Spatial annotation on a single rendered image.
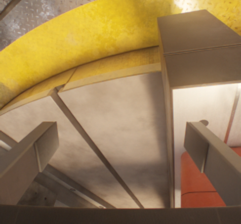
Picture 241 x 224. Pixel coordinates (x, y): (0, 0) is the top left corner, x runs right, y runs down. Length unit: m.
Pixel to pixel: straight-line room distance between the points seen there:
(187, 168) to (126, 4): 0.75
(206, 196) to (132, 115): 0.56
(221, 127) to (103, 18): 0.76
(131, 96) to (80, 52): 0.44
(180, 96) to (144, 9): 0.69
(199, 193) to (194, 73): 0.16
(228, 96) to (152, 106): 0.51
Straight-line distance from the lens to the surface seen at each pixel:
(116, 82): 0.67
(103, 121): 0.83
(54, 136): 0.17
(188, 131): 0.16
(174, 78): 0.24
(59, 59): 1.08
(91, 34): 0.95
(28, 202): 1.22
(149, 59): 0.80
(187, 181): 0.28
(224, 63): 0.28
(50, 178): 1.40
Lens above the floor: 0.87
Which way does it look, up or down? 50 degrees down
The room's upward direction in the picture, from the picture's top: 169 degrees counter-clockwise
